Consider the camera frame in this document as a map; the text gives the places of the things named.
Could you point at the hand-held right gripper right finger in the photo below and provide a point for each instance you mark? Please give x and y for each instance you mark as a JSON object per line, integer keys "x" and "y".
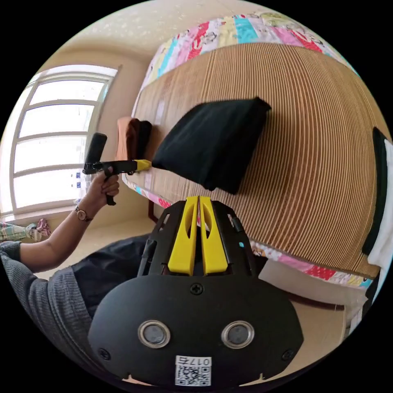
{"x": 212, "y": 248}

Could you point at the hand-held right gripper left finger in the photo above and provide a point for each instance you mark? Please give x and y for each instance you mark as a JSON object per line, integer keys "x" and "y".
{"x": 183, "y": 245}

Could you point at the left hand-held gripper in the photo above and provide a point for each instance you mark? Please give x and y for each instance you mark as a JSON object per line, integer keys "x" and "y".
{"x": 118, "y": 166}

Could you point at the black pants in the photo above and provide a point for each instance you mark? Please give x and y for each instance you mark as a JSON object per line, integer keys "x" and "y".
{"x": 212, "y": 144}

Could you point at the person's left forearm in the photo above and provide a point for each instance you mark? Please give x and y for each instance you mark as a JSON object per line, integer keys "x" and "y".
{"x": 55, "y": 242}

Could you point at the person's left hand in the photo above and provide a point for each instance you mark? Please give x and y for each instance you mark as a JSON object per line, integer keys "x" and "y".
{"x": 99, "y": 192}

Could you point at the pile of clothes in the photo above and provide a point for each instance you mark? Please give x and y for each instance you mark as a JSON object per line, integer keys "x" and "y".
{"x": 135, "y": 138}
{"x": 380, "y": 190}

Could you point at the window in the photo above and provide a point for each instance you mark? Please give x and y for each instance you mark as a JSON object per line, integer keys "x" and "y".
{"x": 55, "y": 138}

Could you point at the bed with woven mat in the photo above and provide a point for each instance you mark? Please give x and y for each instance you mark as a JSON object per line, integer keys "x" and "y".
{"x": 307, "y": 153}

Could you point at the person's body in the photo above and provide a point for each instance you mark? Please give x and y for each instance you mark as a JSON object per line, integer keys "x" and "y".
{"x": 58, "y": 301}

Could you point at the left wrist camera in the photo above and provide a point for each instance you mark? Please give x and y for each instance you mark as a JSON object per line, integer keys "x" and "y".
{"x": 95, "y": 147}

